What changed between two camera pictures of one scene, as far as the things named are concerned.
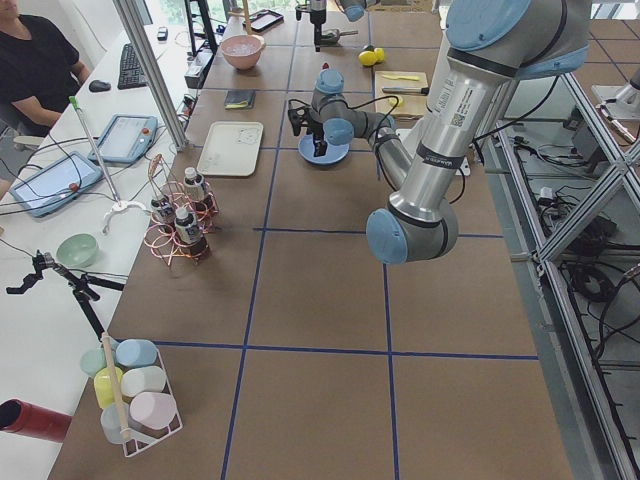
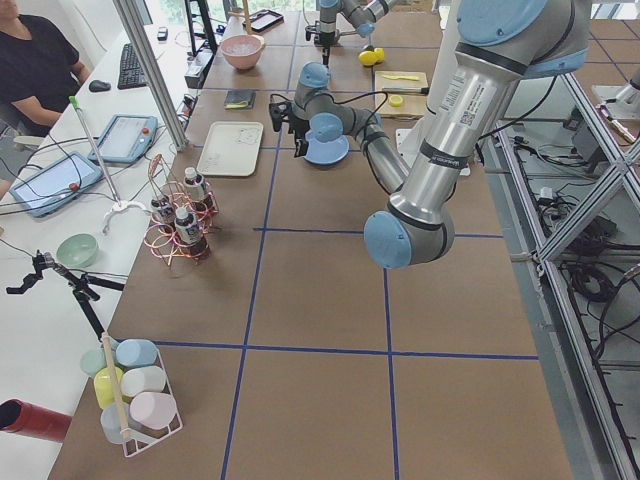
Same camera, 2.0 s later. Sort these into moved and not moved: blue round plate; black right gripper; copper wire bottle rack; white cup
Moved: black right gripper
Not moved: blue round plate; white cup; copper wire bottle rack
